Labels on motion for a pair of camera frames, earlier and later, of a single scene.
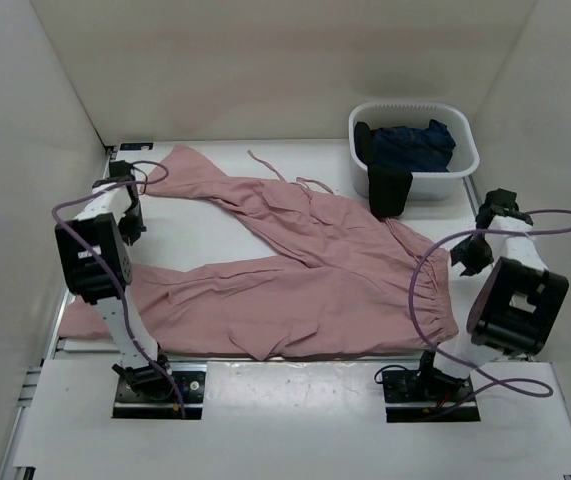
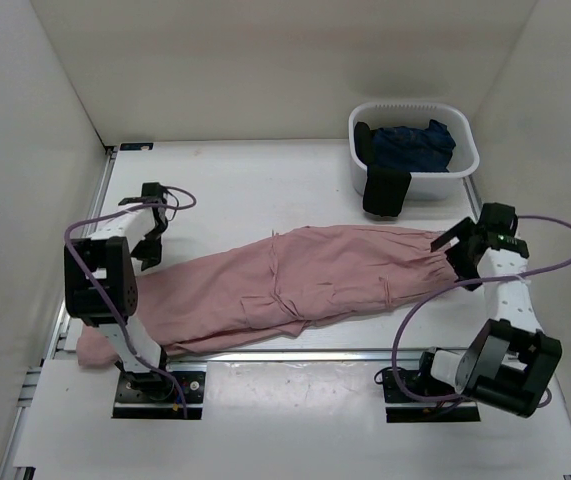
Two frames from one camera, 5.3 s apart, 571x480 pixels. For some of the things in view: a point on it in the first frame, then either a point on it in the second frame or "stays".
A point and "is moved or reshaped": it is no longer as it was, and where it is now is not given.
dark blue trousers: x=428 y=149 stays
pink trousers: x=358 y=282 is moved or reshaped
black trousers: x=389 y=186 stays
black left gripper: x=134 y=230 -> x=150 y=256
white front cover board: x=295 y=416 stays
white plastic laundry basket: x=387 y=115 stays
